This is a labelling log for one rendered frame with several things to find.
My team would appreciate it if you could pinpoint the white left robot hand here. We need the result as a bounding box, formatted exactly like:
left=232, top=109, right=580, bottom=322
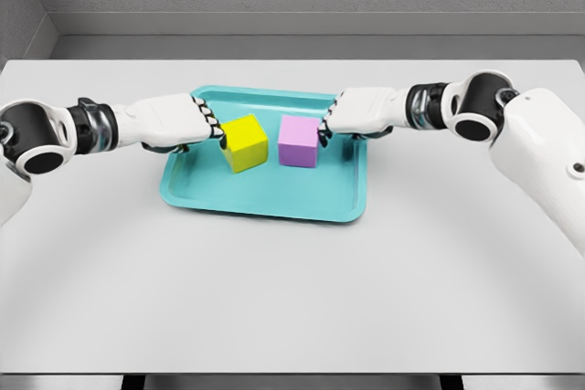
left=136, top=92, right=229, bottom=155

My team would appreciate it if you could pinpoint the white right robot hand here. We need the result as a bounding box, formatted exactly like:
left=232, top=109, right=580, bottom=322
left=316, top=86, right=394, bottom=148

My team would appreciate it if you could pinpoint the yellow cube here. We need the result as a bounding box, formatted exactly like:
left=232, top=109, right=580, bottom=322
left=218, top=114, right=270, bottom=174

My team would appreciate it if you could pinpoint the teal rectangular tray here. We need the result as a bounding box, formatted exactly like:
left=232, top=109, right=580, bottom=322
left=159, top=84, right=369, bottom=226

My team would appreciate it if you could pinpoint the purple cube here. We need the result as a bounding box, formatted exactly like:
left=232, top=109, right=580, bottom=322
left=277, top=114, right=321, bottom=168

